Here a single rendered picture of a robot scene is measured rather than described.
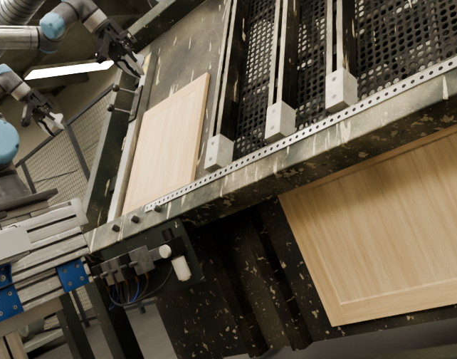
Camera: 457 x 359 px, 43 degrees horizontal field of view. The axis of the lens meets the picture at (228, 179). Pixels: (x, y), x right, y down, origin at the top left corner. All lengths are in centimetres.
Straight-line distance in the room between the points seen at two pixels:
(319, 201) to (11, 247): 98
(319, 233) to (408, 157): 42
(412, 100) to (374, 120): 11
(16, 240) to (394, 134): 105
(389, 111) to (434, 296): 64
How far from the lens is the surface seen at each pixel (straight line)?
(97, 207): 271
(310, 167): 169
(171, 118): 248
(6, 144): 175
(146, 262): 211
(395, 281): 194
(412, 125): 155
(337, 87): 169
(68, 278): 190
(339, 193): 193
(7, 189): 185
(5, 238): 168
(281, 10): 218
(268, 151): 179
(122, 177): 254
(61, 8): 199
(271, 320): 229
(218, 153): 197
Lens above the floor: 78
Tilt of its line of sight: 2 degrees up
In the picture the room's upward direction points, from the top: 23 degrees counter-clockwise
